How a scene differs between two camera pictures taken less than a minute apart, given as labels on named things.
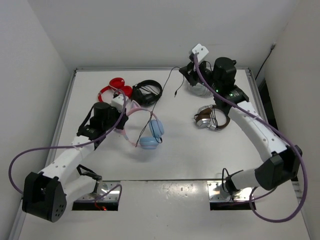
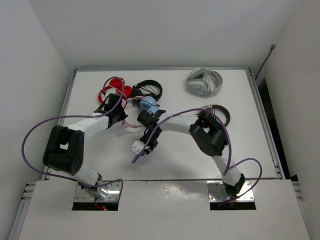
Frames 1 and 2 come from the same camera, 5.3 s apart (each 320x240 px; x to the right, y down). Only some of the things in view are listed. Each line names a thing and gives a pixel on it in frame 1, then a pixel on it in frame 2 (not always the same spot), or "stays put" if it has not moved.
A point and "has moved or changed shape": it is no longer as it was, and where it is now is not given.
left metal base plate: [107, 191] stays put
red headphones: [117, 84] stays put
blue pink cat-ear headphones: [156, 126] has moved or changed shape
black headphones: [145, 99] stays put
